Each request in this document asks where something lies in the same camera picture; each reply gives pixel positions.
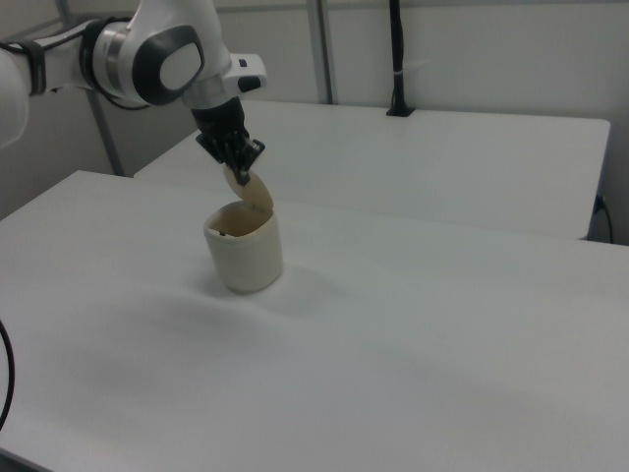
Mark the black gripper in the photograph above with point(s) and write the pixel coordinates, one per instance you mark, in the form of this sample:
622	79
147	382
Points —
220	125

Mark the cream trash bin body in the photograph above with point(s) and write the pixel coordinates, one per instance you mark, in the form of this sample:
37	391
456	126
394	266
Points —
245	260

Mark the white side table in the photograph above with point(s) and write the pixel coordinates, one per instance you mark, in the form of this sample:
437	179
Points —
417	162

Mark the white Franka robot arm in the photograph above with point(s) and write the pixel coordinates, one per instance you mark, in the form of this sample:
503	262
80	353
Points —
123	49

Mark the cream trash bin lid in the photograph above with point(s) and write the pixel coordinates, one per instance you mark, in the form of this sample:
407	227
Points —
255	194

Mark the black vertical pole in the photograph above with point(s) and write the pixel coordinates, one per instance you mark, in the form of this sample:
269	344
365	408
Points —
397	44

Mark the black pole clamp base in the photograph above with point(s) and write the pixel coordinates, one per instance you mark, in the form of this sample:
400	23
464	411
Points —
400	112

